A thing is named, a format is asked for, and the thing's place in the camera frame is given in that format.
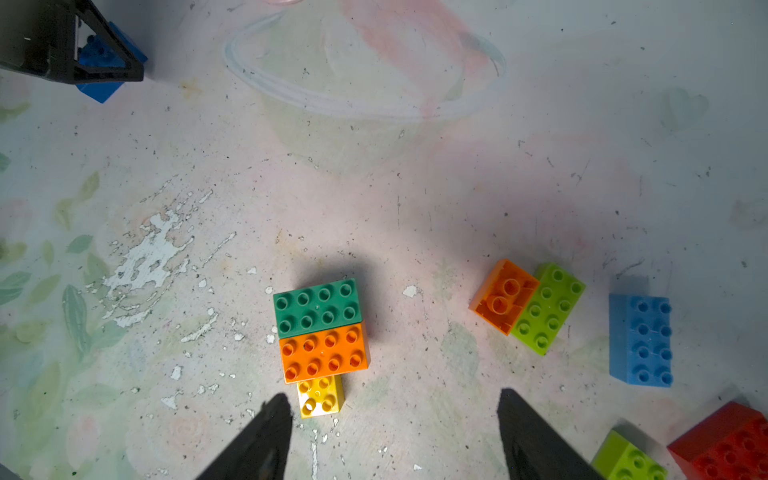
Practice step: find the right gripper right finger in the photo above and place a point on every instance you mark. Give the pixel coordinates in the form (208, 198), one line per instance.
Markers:
(532, 448)

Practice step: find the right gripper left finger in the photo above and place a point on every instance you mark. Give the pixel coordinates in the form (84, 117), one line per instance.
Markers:
(260, 450)

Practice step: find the red lego brick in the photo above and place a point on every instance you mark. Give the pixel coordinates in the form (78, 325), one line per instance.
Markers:
(729, 444)

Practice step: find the yellow lego brick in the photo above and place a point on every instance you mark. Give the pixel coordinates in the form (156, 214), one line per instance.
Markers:
(320, 396)

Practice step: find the light blue lego brick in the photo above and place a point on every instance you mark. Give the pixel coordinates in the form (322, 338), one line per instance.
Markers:
(640, 340)

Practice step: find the orange lego brick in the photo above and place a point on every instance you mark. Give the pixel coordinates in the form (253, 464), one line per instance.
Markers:
(325, 353)

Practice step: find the dark green lego brick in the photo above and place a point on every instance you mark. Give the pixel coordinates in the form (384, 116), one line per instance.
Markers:
(317, 308)

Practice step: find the lime green lego brick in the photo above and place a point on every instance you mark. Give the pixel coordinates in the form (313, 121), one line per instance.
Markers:
(549, 307)

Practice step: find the lime lego brick lower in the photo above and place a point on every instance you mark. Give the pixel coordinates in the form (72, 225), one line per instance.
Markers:
(619, 459)

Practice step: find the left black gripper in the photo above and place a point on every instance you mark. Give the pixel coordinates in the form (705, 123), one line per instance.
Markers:
(42, 39)

